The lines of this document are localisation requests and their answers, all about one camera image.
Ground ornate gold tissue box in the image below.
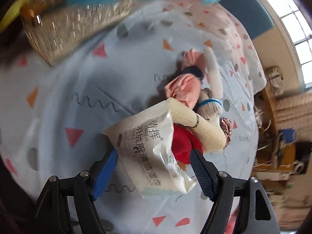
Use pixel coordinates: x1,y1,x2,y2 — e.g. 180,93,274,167
21,0,134,65

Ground white work glove blue trim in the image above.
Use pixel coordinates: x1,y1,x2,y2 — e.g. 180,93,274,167
197,47,224,125

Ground brown pink hair scrunchie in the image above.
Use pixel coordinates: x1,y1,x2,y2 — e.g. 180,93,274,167
219,117,232,148

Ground blue folding chair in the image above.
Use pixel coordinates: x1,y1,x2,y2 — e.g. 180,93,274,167
280,128,298,146

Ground red fuzzy sock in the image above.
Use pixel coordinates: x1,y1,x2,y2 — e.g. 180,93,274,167
171,124,203,165

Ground cream knit sock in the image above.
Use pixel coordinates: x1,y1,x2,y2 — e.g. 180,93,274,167
166,98,226,154

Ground packages on desk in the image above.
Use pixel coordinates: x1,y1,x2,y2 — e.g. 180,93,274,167
266,66,284,97

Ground grey yellow blue headboard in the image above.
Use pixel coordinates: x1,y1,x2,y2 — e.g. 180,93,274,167
220,0,274,39

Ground beige patterned curtain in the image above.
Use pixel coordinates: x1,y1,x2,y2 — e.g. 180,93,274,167
274,91,312,130

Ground patterned white bed cover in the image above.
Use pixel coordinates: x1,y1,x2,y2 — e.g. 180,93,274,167
1,0,267,233

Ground white wet wipes packet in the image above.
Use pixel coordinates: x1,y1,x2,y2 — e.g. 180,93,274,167
104,101,196,198

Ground wooden side desk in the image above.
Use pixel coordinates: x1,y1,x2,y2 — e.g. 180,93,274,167
253,86,297,175

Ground pink rolled towel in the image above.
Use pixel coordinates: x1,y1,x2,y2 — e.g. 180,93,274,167
164,49,207,109

